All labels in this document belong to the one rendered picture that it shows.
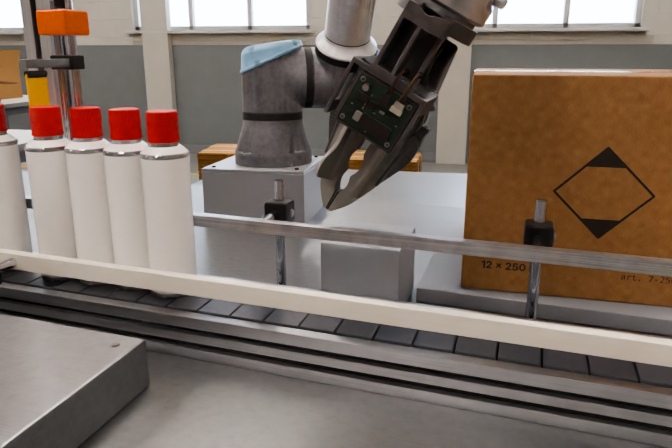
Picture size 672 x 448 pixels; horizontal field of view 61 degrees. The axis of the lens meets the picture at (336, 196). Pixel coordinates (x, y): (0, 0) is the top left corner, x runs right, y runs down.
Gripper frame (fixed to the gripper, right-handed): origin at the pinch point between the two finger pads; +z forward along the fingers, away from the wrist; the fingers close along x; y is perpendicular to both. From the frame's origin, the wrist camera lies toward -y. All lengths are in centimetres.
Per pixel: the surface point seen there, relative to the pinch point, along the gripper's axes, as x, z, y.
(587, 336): 25.3, -3.8, 4.3
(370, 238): 5.0, 2.9, -2.7
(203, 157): -168, 182, -363
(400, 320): 11.9, 5.1, 4.3
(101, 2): -411, 163, -500
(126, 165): -21.1, 9.8, 2.0
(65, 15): -40.6, 2.5, -6.0
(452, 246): 12.4, -1.4, -2.7
